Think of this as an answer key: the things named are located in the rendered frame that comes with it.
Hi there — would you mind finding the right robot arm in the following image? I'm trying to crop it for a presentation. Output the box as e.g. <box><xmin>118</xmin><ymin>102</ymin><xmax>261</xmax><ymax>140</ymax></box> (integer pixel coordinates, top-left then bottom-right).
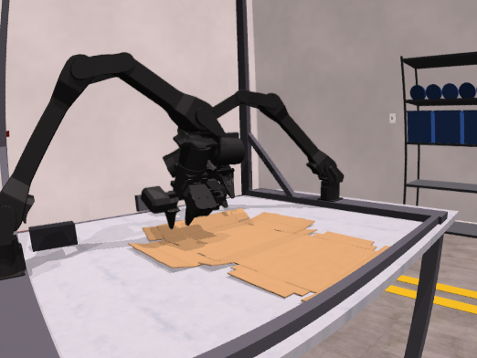
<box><xmin>0</xmin><ymin>52</ymin><xmax>245</xmax><ymax>280</ymax></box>

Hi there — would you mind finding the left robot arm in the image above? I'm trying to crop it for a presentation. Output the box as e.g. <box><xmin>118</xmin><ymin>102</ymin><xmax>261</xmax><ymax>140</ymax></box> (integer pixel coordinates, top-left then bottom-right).
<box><xmin>163</xmin><ymin>89</ymin><xmax>345</xmax><ymax>202</ymax></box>

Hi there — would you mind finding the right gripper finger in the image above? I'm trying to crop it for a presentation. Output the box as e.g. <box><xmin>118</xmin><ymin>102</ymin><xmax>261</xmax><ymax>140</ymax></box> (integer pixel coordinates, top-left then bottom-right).
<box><xmin>185</xmin><ymin>208</ymin><xmax>194</xmax><ymax>226</ymax></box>
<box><xmin>164</xmin><ymin>207</ymin><xmax>181</xmax><ymax>229</ymax></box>

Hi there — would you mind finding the black metal overhead frame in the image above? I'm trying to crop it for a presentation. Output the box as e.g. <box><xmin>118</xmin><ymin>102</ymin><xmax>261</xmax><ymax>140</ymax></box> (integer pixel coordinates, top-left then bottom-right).
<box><xmin>0</xmin><ymin>0</ymin><xmax>297</xmax><ymax>197</ymax></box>

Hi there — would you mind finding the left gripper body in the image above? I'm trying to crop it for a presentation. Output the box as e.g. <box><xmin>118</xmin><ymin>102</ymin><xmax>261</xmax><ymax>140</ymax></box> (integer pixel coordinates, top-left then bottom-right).
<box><xmin>206</xmin><ymin>160</ymin><xmax>231</xmax><ymax>179</ymax></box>

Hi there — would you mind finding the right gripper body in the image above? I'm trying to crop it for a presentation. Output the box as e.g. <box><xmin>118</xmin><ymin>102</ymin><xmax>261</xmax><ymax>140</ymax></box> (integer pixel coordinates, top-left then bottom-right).
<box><xmin>141</xmin><ymin>163</ymin><xmax>228</xmax><ymax>214</ymax></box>

